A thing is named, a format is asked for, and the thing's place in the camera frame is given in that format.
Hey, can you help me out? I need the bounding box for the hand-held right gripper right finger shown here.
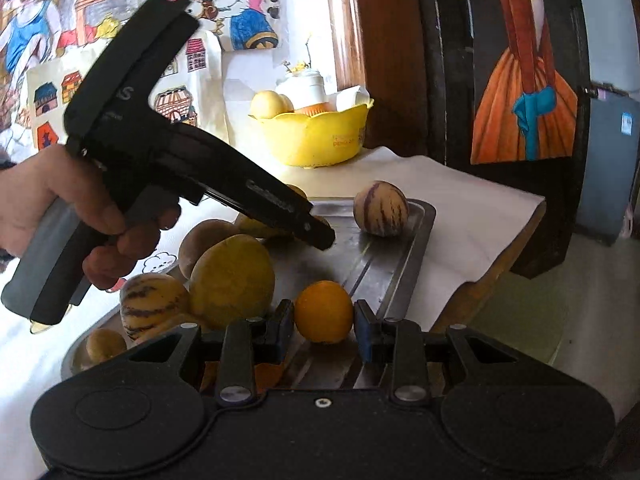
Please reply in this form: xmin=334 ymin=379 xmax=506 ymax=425
xmin=354 ymin=299 xmax=517 ymax=407

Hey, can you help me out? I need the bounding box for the small brown longan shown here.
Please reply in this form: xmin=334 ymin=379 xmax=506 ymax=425
xmin=85 ymin=329 xmax=128 ymax=366

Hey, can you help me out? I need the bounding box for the small orange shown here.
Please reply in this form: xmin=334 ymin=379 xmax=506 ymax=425
xmin=200 ymin=360 xmax=287 ymax=391

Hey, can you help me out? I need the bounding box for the grey cabinet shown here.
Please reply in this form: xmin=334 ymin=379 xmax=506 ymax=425
xmin=575 ymin=80 xmax=640 ymax=247

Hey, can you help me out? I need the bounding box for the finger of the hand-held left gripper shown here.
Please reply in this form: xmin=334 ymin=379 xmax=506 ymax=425
xmin=294 ymin=204 xmax=337 ymax=252

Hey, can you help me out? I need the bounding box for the metal tray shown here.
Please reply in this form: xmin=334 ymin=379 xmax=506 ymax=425
xmin=60 ymin=197 xmax=436 ymax=391

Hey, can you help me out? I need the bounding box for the yellow-green mango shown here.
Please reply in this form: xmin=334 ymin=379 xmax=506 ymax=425
xmin=189 ymin=234 xmax=276 ymax=331

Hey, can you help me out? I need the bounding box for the person's left hand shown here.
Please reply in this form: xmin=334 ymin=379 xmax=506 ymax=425
xmin=0 ymin=145 xmax=183 ymax=292

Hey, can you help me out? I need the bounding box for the houses drawing on paper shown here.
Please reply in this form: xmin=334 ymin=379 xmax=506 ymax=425
xmin=27 ymin=35 xmax=232 ymax=152

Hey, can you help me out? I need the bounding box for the large striped pepino melon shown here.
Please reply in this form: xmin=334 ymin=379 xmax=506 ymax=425
xmin=119 ymin=272 xmax=191 ymax=343

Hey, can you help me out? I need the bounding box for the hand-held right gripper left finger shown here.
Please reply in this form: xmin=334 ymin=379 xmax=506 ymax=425
xmin=129 ymin=299 xmax=296 ymax=408

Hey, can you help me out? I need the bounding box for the round faint-striped pepino melon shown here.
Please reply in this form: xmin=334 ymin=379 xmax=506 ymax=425
xmin=353 ymin=180 xmax=410 ymax=237

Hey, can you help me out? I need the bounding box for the brown sapodilla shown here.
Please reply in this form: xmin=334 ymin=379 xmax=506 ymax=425
xmin=178 ymin=219 xmax=241 ymax=281

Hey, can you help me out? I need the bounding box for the colourful figures drawing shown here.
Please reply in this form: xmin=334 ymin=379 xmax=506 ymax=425
xmin=0 ymin=0 xmax=151 ymax=78

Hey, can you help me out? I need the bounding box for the yellow plastic bowl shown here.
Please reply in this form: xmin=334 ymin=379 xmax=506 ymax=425
xmin=248 ymin=99 xmax=376 ymax=168

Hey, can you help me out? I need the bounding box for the brown wooden door frame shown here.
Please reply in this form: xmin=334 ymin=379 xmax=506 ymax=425
xmin=325 ymin=0 xmax=436 ymax=161

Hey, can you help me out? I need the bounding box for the jar with yellow flowers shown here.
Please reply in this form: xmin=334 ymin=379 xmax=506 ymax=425
xmin=277 ymin=35 xmax=327 ymax=107

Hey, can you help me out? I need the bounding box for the orange dress painting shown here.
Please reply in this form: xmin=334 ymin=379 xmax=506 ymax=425
xmin=470 ymin=0 xmax=583 ymax=166

